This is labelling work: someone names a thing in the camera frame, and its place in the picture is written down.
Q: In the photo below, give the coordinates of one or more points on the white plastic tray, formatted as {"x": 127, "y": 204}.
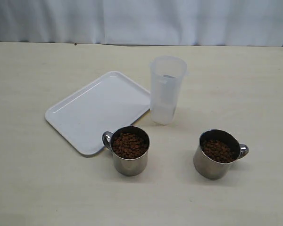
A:
{"x": 108, "y": 103}

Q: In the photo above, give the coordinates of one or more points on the steel mug with pellets left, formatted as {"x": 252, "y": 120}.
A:
{"x": 129, "y": 146}

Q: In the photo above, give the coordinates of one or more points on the translucent plastic container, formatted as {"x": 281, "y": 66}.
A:
{"x": 167, "y": 74}

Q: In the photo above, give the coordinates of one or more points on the white curtain backdrop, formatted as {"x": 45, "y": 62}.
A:
{"x": 144, "y": 22}

